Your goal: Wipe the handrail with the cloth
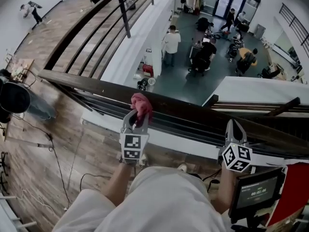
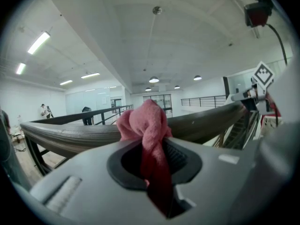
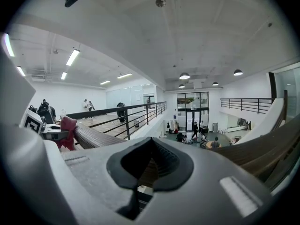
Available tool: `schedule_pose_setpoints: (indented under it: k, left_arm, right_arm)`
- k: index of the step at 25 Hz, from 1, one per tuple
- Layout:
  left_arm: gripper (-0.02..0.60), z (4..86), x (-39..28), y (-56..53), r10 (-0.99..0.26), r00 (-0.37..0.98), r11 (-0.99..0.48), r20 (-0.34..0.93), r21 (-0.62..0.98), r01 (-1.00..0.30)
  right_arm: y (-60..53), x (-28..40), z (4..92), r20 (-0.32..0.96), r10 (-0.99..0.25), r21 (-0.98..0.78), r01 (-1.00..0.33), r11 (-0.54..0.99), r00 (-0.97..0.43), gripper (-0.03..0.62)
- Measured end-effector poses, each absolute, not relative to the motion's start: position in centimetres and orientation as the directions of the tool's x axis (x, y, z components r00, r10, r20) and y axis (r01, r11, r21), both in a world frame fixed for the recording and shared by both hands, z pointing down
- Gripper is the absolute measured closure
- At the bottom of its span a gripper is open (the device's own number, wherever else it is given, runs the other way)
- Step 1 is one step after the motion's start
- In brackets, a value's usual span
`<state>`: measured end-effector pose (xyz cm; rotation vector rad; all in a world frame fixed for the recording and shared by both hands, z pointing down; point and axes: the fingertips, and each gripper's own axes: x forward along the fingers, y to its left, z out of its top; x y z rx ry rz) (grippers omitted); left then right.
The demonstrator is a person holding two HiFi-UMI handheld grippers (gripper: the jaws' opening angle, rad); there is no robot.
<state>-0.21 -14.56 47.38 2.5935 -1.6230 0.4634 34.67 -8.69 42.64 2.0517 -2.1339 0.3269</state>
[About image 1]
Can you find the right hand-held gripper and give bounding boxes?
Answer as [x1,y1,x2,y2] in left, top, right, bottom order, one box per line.
[218,119,254,174]

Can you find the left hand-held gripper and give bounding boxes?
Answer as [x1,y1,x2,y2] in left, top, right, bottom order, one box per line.
[119,108,150,160]

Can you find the pink cloth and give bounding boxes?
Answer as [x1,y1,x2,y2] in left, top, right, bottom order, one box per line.
[130,92,154,126]

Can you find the dark wooden handrail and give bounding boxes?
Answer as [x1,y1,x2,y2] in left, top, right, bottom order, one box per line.
[38,0,309,160]

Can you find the person's left forearm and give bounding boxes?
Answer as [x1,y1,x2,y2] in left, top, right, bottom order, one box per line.
[100,162,136,208]

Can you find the person's right forearm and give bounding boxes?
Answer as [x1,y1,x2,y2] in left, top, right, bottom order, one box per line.
[213,168,238,215]

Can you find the black metal balcony railing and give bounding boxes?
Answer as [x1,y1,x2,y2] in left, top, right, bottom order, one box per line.
[279,2,309,53]

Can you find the black white patterned bag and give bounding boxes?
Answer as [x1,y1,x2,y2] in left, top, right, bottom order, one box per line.
[137,78,149,90]

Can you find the white staircase balustrade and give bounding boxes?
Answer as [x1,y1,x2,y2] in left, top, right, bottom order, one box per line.
[201,76,309,106]

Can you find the red crate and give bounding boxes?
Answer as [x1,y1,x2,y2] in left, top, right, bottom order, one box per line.
[142,64,155,78]

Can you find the black monitor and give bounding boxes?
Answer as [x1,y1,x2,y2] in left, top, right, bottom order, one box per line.
[228,168,286,224]

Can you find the person's white shirt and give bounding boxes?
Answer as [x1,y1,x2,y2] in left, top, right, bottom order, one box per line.
[52,166,233,232]

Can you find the red panel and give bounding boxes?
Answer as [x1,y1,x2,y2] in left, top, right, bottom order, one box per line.
[265,162,309,227]

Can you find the round orange rug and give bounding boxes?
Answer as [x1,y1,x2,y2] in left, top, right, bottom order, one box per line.
[239,47,258,67]

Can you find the black monitor stand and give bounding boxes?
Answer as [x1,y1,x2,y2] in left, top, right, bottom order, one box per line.
[230,211,269,232]

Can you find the gray tall bin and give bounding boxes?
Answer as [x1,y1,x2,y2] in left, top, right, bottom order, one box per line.
[254,24,267,39]

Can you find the light wooden table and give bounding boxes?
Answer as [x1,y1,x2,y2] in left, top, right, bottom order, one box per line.
[5,58,35,82]

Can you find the glass entrance doors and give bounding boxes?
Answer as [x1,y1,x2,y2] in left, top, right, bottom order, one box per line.
[201,0,262,21]

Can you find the white coats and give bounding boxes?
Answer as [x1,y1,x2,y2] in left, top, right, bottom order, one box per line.
[180,0,205,16]

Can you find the black office chair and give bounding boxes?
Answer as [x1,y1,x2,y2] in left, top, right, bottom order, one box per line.
[0,151,11,195]

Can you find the white metal rack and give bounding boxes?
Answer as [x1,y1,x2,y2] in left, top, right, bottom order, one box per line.
[0,194,37,232]

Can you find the dark wrist strap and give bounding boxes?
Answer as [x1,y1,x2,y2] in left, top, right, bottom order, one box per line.
[117,153,139,166]

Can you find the black tether cable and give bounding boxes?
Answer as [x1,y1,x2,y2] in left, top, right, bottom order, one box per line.
[201,169,222,193]
[79,173,111,192]

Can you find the black floor cable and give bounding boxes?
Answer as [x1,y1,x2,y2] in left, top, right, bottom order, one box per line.
[14,114,71,209]

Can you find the white floor cable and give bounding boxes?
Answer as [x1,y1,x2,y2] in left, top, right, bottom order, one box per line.
[20,188,56,213]

